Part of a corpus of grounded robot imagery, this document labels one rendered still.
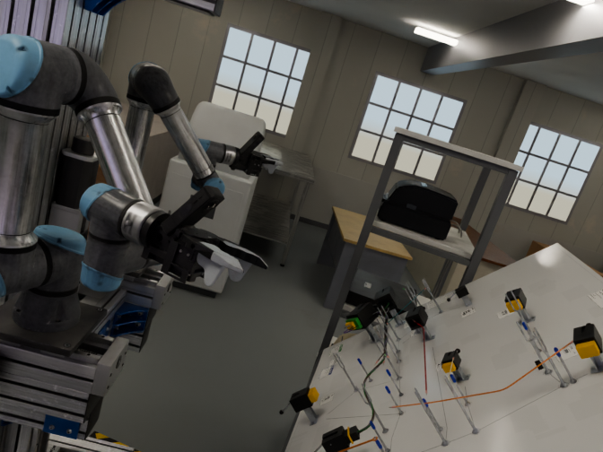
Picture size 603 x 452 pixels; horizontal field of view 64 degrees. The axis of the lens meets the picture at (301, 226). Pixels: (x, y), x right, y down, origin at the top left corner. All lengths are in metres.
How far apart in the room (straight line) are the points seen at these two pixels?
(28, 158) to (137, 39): 6.76
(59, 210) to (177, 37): 6.29
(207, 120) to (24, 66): 3.17
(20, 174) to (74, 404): 0.59
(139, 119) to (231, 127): 2.38
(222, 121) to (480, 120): 4.73
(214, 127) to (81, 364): 3.02
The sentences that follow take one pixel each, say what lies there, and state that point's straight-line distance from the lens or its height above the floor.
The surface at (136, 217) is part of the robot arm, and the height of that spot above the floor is 1.58.
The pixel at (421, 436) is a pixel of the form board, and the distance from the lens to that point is 1.28.
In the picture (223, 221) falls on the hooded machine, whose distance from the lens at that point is 4.04.
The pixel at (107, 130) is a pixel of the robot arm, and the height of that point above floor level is 1.67.
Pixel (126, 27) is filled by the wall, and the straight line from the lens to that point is 7.86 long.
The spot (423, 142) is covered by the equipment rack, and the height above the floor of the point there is 1.82.
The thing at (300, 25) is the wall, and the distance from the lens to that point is 7.47.
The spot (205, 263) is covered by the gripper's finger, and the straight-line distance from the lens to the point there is 0.79.
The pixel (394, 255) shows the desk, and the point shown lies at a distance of 4.68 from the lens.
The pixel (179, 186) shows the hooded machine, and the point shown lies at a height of 0.89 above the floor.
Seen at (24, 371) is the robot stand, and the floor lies 1.04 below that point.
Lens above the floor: 1.86
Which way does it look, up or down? 15 degrees down
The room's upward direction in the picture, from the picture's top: 18 degrees clockwise
